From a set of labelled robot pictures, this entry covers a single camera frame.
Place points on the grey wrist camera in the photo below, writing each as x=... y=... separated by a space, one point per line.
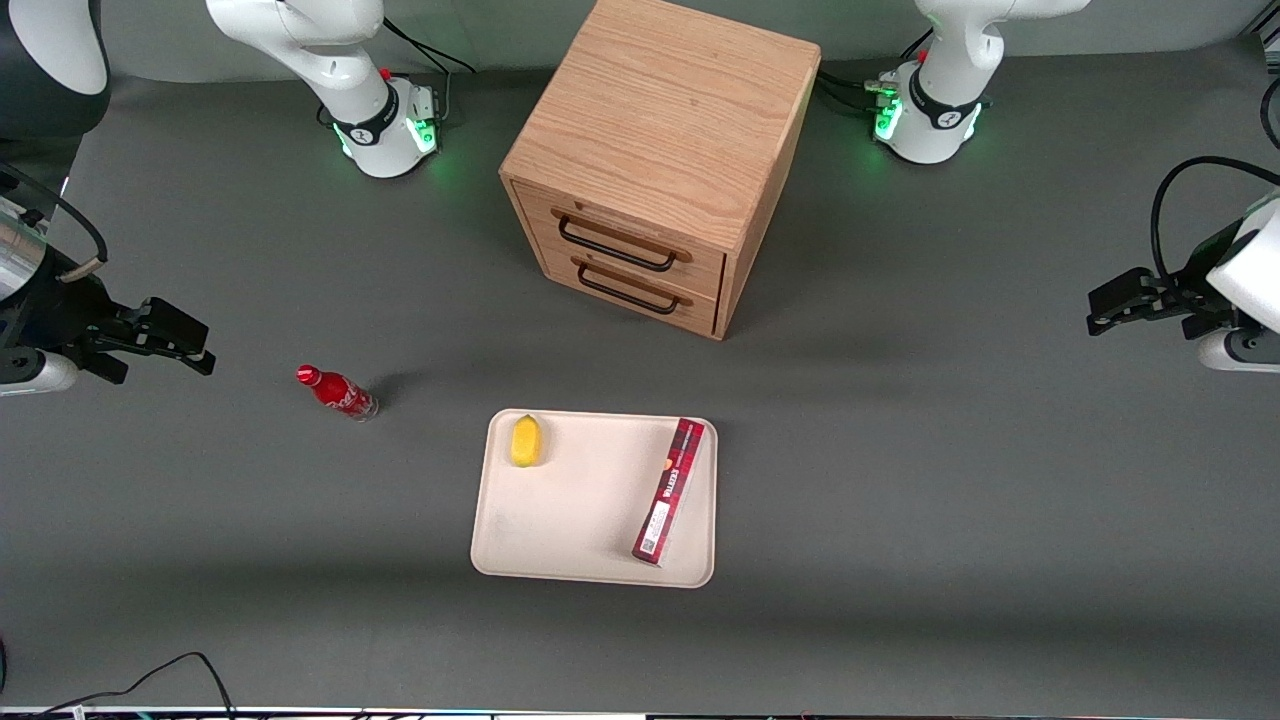
x=1240 y=352
x=40 y=372

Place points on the red coke bottle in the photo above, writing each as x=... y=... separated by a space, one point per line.
x=340 y=394

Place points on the wooden drawer cabinet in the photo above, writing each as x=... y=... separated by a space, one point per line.
x=660 y=110

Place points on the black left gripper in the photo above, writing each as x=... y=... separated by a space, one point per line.
x=1192 y=287

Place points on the yellow lemon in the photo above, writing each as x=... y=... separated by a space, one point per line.
x=526 y=441

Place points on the beige plastic tray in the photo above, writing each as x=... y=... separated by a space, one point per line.
x=590 y=510

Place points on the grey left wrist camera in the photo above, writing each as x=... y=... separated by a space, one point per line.
x=1240 y=352

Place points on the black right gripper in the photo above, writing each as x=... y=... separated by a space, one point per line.
x=62 y=312

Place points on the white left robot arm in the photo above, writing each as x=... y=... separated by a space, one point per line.
x=945 y=100

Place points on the red snack box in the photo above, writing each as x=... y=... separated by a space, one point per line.
x=670 y=490

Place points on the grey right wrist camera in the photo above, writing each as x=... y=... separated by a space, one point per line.
x=40 y=372

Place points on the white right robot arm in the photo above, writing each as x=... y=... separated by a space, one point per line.
x=370 y=110

